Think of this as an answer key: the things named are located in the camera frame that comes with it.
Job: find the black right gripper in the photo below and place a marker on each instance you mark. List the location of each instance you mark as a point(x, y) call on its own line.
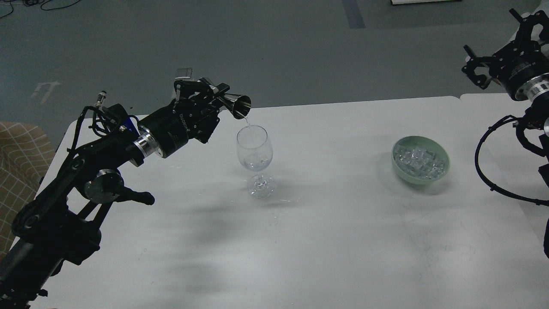
point(477, 68)

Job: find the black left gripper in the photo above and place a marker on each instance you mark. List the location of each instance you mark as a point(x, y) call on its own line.
point(193, 114)

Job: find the steel double jigger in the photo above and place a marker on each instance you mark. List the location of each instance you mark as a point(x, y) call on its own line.
point(241, 104)

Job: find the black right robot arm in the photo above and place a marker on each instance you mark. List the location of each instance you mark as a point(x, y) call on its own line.
point(531, 131)

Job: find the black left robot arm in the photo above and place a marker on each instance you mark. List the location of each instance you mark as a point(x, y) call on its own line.
point(63, 221)

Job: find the clear wine glass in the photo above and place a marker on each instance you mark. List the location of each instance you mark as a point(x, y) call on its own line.
point(255, 153)

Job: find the ice cubes in bowl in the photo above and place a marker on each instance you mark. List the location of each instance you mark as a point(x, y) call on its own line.
point(419, 162)

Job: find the metal floor plate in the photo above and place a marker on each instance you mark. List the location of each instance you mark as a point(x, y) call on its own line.
point(183, 73)

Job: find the person in white shirt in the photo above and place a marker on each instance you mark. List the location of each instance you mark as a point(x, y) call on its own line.
point(521, 66)

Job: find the green bowl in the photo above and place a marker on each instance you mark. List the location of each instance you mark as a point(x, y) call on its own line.
point(424, 142)

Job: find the checkered brown cushion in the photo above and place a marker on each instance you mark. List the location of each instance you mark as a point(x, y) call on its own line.
point(25, 156)

